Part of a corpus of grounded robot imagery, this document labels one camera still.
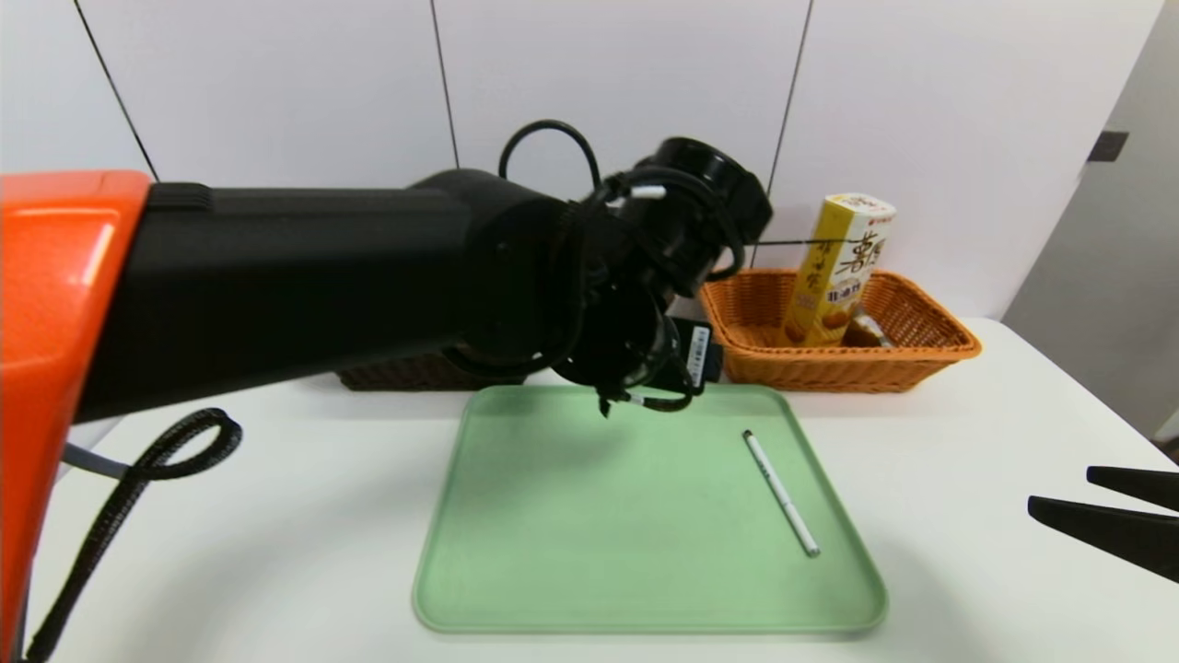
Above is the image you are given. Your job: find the orange wicker basket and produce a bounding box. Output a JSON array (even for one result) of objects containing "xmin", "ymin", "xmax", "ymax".
[{"xmin": 697, "ymin": 269, "xmax": 983, "ymax": 395}]

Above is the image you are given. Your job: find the light green plastic tray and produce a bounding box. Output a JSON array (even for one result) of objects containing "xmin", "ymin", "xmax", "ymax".
[{"xmin": 414, "ymin": 384, "xmax": 890, "ymax": 634}]

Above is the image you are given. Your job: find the yellow hexagonal snack box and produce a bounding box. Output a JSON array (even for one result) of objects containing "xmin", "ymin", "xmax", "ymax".
[{"xmin": 783, "ymin": 193, "xmax": 898, "ymax": 349}]

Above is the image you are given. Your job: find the white stylus pen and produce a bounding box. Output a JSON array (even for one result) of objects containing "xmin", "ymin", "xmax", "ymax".
[{"xmin": 742, "ymin": 430, "xmax": 821, "ymax": 559}]

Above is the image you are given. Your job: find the dark brown wicker basket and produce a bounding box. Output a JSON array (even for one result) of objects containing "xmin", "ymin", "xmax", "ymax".
[{"xmin": 336, "ymin": 348, "xmax": 528, "ymax": 391}]

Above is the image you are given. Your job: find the clear chocolate snack packet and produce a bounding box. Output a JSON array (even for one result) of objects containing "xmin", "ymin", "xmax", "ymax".
[{"xmin": 841, "ymin": 308, "xmax": 896, "ymax": 350}]

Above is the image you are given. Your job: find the thin labelled left arm cable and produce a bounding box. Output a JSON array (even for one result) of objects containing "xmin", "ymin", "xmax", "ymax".
[{"xmin": 597, "ymin": 382, "xmax": 698, "ymax": 418}]

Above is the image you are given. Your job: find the black braided base cable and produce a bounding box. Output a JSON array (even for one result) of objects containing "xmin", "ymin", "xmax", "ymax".
[{"xmin": 23, "ymin": 407, "xmax": 244, "ymax": 663}]

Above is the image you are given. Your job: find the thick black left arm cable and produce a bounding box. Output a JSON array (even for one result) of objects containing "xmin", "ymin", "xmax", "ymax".
[{"xmin": 498, "ymin": 119, "xmax": 606, "ymax": 192}]

